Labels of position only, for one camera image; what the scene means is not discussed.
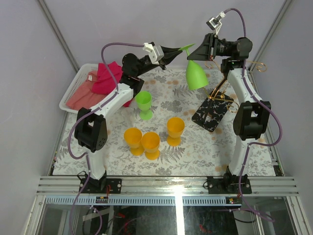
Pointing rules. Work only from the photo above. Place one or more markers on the orange wine glass left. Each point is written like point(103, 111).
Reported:
point(132, 137)

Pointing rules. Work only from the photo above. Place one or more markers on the orange wine glass middle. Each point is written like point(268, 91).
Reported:
point(150, 142)

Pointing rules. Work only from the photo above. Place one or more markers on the orange wine glass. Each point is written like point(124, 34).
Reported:
point(150, 142)
point(132, 137)
point(175, 128)

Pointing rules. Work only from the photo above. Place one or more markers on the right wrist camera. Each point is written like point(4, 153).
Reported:
point(215, 23)

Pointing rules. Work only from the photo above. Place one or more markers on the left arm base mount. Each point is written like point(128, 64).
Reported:
point(104, 185)

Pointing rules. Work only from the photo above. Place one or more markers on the orange wine glass right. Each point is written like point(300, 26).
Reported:
point(175, 128)

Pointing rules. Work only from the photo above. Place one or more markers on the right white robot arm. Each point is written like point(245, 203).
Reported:
point(252, 116)

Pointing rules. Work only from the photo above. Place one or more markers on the gold wine glass rack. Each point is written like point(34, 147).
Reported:
point(216, 106)

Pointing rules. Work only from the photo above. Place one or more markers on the white plastic basket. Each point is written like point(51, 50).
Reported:
point(79, 78)

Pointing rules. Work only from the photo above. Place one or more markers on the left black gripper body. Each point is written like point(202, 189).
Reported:
point(154, 65)

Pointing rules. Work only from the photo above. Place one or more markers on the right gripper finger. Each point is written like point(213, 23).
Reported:
point(199, 54)
point(205, 45)

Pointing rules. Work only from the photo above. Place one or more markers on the floral table mat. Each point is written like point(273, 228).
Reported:
point(200, 153)

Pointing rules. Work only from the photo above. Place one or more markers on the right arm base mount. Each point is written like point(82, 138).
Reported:
point(228, 184)

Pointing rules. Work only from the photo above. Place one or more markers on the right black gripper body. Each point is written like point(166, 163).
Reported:
point(219, 48)

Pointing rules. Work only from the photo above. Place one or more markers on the blue cable duct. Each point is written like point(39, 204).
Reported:
point(141, 200)

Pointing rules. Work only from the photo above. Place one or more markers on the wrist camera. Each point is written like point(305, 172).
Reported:
point(215, 23)
point(155, 52)

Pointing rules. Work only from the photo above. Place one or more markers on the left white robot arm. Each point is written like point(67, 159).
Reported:
point(90, 129)

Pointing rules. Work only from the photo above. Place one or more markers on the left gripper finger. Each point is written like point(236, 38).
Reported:
point(168, 58)
point(171, 52)

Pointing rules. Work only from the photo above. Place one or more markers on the green plastic wine glass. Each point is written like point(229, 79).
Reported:
point(195, 76)

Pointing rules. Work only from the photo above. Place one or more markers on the aluminium front rail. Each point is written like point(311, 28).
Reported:
point(142, 185)

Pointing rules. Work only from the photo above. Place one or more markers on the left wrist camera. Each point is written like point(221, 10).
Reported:
point(155, 52)

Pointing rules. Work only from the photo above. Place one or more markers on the salmon pink cloth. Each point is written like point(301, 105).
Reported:
point(83, 97)

